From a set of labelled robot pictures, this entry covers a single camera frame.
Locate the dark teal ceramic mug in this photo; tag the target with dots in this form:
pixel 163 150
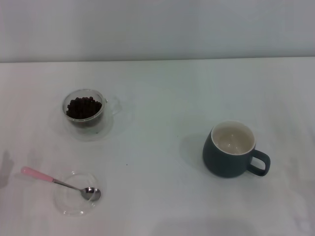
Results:
pixel 221 164

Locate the small clear glass dish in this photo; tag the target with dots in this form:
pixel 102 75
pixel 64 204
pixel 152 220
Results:
pixel 71 204

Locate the glass saucer under cup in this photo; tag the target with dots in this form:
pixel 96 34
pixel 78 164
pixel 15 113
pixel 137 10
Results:
pixel 108 129

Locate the clear glass cup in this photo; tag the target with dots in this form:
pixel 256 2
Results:
pixel 108 105

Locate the coffee beans pile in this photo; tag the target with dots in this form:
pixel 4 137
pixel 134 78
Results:
pixel 83 108

